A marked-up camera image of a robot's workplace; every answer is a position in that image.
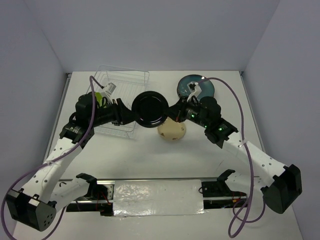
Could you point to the silver foil sheet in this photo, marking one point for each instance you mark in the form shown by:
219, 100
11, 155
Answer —
157, 198

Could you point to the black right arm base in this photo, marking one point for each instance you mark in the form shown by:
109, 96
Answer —
217, 195

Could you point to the black plate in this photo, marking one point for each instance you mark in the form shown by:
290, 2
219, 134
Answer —
149, 109

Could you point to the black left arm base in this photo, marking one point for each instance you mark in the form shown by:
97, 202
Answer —
100, 201

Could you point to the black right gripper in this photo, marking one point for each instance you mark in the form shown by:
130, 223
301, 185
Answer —
176, 112

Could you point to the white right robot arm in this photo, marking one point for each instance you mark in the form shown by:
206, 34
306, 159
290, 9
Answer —
282, 184

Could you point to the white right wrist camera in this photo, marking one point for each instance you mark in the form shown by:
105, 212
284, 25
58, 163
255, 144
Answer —
195, 90

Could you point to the lime green plate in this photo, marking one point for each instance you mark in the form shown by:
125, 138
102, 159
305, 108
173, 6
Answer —
99, 98

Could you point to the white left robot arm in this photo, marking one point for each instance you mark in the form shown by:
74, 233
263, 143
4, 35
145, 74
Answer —
37, 202

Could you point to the cream small plate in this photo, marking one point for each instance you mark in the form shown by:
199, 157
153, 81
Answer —
171, 130

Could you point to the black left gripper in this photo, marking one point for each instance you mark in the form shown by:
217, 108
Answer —
122, 113

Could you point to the blue white floral plate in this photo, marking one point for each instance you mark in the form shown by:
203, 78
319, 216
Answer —
182, 94

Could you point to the clear wire dish rack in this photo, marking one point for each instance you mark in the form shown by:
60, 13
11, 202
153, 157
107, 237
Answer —
130, 83

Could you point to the dark green plate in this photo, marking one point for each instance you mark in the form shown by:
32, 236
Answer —
208, 89

